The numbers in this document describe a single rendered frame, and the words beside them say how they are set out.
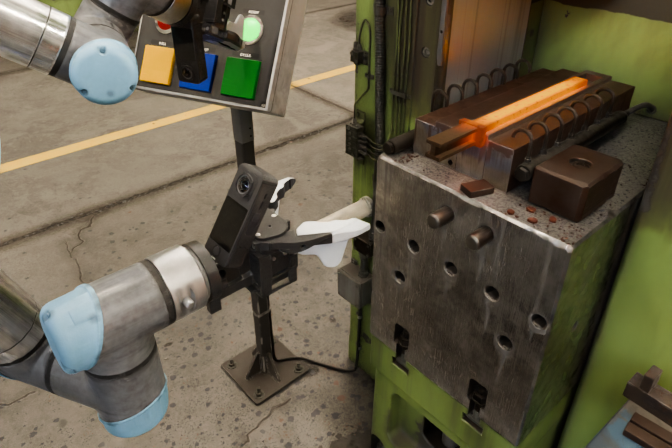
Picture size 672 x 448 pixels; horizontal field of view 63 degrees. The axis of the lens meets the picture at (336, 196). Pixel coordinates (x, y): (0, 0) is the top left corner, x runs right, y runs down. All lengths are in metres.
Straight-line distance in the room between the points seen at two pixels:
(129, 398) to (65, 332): 0.12
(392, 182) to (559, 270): 0.33
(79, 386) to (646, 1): 1.16
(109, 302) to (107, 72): 0.27
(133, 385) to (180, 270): 0.13
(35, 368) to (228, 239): 0.25
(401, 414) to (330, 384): 0.39
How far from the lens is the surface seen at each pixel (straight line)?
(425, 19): 1.13
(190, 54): 0.96
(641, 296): 1.06
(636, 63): 1.30
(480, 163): 0.93
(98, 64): 0.70
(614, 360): 1.16
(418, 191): 0.96
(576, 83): 1.16
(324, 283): 2.11
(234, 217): 0.61
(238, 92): 1.10
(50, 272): 2.43
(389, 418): 1.43
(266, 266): 0.64
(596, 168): 0.90
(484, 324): 1.00
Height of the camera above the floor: 1.37
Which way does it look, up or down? 31 degrees down
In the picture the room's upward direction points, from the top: straight up
